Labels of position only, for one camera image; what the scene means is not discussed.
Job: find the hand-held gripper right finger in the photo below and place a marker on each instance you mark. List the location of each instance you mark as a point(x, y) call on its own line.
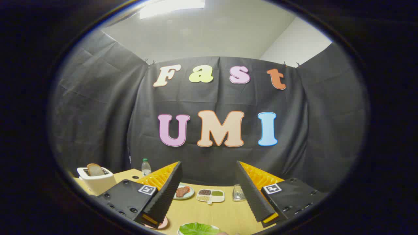
point(253, 195)

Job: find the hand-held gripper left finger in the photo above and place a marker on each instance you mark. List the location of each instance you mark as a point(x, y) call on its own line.
point(166, 195)

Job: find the green lettuce leaf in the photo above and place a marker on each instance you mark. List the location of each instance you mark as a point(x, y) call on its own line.
point(199, 228)

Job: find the toasted bread slice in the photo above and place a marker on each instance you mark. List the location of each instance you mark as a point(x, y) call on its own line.
point(94, 170)

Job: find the brown meat patty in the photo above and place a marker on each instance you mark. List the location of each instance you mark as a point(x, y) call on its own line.
point(186, 189)
point(179, 192)

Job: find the pale green oval plate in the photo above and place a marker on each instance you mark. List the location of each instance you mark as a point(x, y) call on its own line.
point(188, 196)

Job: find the pink round plate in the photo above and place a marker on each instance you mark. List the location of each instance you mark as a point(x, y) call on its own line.
point(163, 224)

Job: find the clear plastic water bottle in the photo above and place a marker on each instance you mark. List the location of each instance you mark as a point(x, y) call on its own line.
point(146, 168)

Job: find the white plate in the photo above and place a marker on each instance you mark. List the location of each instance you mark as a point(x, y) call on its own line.
point(179, 232)

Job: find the white divided condiment dish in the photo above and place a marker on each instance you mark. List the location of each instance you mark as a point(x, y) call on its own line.
point(210, 199)

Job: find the white toaster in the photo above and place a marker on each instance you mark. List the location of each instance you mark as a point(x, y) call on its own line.
point(98, 184)

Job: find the black backdrop cloth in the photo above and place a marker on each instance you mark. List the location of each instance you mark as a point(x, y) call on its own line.
point(212, 98)

